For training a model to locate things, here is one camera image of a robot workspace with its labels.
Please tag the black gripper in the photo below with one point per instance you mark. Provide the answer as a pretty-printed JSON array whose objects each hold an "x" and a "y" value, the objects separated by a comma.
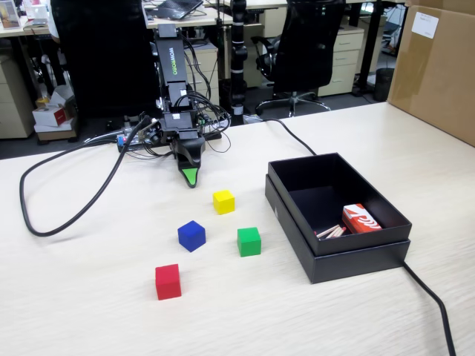
[{"x": 178, "y": 124}]

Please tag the green cube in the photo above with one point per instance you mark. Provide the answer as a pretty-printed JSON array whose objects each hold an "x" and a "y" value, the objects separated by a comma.
[{"x": 249, "y": 243}]

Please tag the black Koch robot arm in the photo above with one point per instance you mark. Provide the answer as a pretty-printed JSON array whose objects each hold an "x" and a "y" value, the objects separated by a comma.
[{"x": 170, "y": 55}]

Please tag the yellow cube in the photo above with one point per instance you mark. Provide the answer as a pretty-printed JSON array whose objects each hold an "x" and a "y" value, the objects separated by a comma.
[{"x": 223, "y": 202}]

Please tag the blue cube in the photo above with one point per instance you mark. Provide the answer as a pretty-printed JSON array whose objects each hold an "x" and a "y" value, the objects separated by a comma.
[{"x": 191, "y": 237}]

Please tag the red cube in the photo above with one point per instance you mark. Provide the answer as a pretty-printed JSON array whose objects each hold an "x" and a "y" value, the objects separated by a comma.
[{"x": 168, "y": 282}]

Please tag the controller board with strip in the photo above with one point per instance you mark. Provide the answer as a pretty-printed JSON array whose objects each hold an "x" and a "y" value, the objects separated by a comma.
[{"x": 124, "y": 142}]

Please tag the beige drawer cabinet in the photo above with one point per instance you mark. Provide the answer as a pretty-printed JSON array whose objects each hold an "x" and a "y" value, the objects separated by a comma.
[
  {"x": 15, "y": 104},
  {"x": 345, "y": 63},
  {"x": 209, "y": 66}
]

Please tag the black vertical pole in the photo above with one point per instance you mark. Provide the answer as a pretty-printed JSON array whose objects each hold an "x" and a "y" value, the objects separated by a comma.
[{"x": 237, "y": 55}]

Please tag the black solid-back office chair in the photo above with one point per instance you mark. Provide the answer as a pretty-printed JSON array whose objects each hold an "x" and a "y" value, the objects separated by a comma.
[{"x": 104, "y": 55}]

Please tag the beige office desk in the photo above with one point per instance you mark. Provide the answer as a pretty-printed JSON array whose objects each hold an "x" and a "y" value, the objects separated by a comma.
[{"x": 208, "y": 19}]

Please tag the small white red box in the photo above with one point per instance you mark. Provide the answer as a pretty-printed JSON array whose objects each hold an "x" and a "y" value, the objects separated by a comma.
[{"x": 52, "y": 116}]

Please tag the wooden match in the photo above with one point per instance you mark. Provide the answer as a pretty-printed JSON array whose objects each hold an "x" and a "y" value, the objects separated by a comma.
[
  {"x": 340, "y": 231},
  {"x": 326, "y": 231},
  {"x": 333, "y": 233}
]

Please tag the black laptop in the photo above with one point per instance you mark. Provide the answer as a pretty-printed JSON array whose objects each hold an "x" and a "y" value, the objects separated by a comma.
[{"x": 178, "y": 7}]

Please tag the black mesh office chair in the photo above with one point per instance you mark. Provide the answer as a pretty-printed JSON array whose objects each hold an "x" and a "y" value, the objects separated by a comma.
[{"x": 308, "y": 48}]

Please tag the black box tray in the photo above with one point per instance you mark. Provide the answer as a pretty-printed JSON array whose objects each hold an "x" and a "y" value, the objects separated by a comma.
[{"x": 356, "y": 185}]

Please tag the orange matchbox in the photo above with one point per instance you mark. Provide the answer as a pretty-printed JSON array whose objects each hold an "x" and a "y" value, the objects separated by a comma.
[{"x": 361, "y": 220}]

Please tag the black open box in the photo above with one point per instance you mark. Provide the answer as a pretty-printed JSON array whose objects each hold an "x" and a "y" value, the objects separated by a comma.
[{"x": 352, "y": 265}]

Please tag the black trash bin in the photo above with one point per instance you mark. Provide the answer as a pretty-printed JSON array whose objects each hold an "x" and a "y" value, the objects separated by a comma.
[{"x": 384, "y": 85}]

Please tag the framed picture card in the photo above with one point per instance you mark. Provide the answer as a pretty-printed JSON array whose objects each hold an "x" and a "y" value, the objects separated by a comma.
[{"x": 9, "y": 15}]

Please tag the large cardboard box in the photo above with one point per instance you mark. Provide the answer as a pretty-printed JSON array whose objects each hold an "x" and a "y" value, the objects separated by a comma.
[{"x": 438, "y": 81}]

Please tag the white shipping label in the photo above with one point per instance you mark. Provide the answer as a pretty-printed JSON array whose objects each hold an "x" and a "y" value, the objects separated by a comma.
[{"x": 425, "y": 24}]

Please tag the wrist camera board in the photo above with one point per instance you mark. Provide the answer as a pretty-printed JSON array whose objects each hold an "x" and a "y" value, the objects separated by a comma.
[{"x": 150, "y": 133}]

